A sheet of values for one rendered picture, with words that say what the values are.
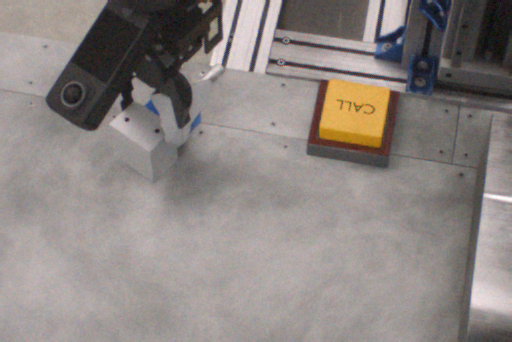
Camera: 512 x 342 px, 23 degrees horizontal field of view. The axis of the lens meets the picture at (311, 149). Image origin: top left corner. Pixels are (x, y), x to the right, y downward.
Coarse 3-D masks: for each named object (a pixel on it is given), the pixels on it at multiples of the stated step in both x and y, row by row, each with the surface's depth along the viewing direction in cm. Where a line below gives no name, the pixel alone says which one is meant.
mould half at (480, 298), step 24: (504, 120) 113; (504, 144) 111; (480, 168) 117; (504, 168) 110; (480, 192) 112; (504, 192) 108; (480, 216) 107; (504, 216) 107; (480, 240) 106; (504, 240) 106; (480, 264) 105; (504, 264) 105; (480, 288) 104; (504, 288) 104; (480, 312) 102; (504, 312) 102; (480, 336) 100; (504, 336) 101
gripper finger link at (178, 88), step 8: (168, 72) 106; (176, 72) 106; (168, 80) 106; (176, 80) 106; (184, 80) 107; (168, 88) 107; (176, 88) 106; (184, 88) 107; (168, 96) 108; (176, 96) 107; (184, 96) 107; (176, 104) 108; (184, 104) 108; (176, 112) 109; (184, 112) 108; (176, 120) 110; (184, 120) 110
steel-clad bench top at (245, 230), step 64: (0, 64) 125; (64, 64) 125; (192, 64) 126; (0, 128) 121; (64, 128) 121; (256, 128) 122; (448, 128) 123; (0, 192) 117; (64, 192) 117; (128, 192) 117; (192, 192) 118; (256, 192) 118; (320, 192) 118; (384, 192) 118; (448, 192) 119; (0, 256) 113; (64, 256) 113; (128, 256) 113; (192, 256) 114; (256, 256) 114; (320, 256) 114; (384, 256) 115; (448, 256) 115; (0, 320) 109; (64, 320) 110; (128, 320) 110; (192, 320) 110; (256, 320) 110; (320, 320) 111; (384, 320) 111; (448, 320) 111
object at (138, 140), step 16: (128, 112) 116; (144, 112) 116; (112, 128) 115; (128, 128) 115; (144, 128) 115; (160, 128) 115; (192, 128) 119; (128, 144) 115; (144, 144) 114; (160, 144) 115; (128, 160) 118; (144, 160) 116; (160, 160) 116; (176, 160) 119; (144, 176) 118; (160, 176) 118
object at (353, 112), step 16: (336, 80) 121; (336, 96) 120; (352, 96) 120; (368, 96) 120; (384, 96) 120; (336, 112) 119; (352, 112) 119; (368, 112) 119; (384, 112) 119; (320, 128) 118; (336, 128) 118; (352, 128) 118; (368, 128) 118; (368, 144) 119
